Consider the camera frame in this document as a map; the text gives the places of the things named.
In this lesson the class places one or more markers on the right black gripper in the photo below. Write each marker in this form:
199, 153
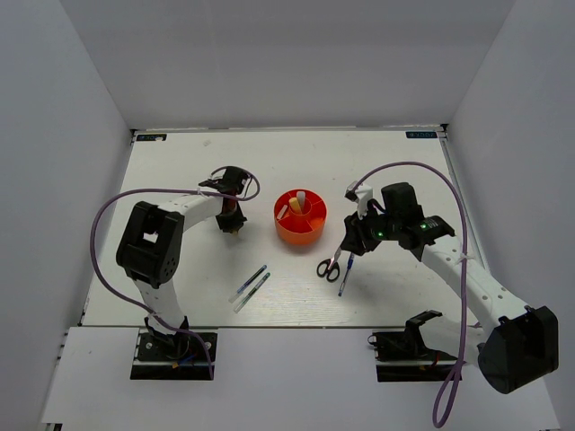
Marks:
356, 232

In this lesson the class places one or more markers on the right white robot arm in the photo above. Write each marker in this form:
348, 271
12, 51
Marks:
514, 343

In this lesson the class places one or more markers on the white rectangular eraser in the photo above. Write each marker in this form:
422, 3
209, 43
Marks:
282, 212

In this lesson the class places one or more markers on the right blue corner label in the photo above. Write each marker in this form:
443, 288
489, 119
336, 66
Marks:
418, 134

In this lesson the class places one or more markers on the yellow highlighter marker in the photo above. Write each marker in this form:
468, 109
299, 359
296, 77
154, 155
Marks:
295, 206

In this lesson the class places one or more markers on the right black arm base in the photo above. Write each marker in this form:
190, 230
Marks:
397, 362

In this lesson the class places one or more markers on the blue corner label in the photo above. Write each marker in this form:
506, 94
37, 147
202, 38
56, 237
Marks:
151, 137
418, 134

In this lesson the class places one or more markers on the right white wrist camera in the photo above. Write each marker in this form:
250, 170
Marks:
360, 194

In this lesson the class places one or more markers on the orange round divided container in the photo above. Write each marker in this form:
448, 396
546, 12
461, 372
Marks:
296, 229

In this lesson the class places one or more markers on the green gel pen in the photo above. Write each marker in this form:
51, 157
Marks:
254, 290

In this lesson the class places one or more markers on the left blue corner label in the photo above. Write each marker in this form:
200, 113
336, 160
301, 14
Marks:
151, 137

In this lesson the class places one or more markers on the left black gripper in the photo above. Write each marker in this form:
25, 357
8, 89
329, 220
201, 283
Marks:
226, 225

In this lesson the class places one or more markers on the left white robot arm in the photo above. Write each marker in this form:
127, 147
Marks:
150, 248

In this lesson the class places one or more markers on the black handled scissors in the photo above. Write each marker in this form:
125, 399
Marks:
330, 269

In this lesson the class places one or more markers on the blue ballpoint pen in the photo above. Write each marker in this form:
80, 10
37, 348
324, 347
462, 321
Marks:
346, 274

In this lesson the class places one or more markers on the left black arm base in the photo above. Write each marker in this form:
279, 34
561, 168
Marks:
153, 360

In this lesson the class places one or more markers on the blue gel pen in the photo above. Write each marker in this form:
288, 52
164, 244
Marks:
241, 289

